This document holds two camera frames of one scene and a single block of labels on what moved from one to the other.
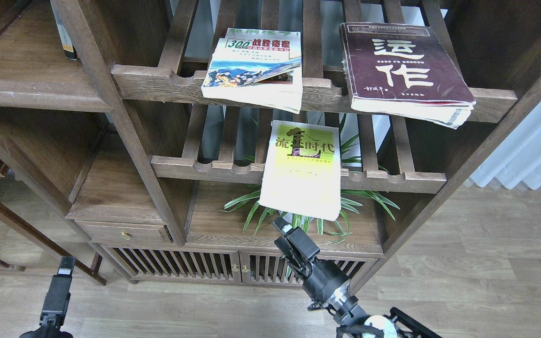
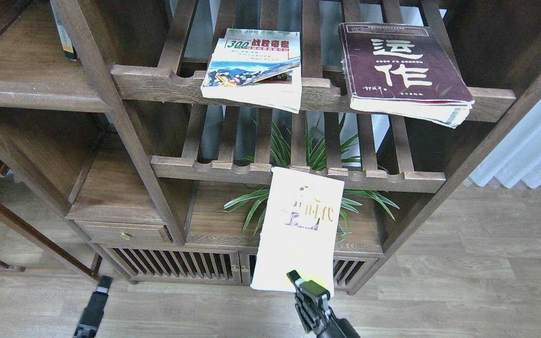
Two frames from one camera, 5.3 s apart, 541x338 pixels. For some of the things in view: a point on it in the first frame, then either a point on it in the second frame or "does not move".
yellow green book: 302,169 → 300,230
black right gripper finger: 298,248 → 312,301
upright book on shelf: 70,50 does not move
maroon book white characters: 404,69 does not move
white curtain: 537,149 does not move
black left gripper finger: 58,295 → 88,326
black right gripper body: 327,284 → 339,328
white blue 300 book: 263,67 does not move
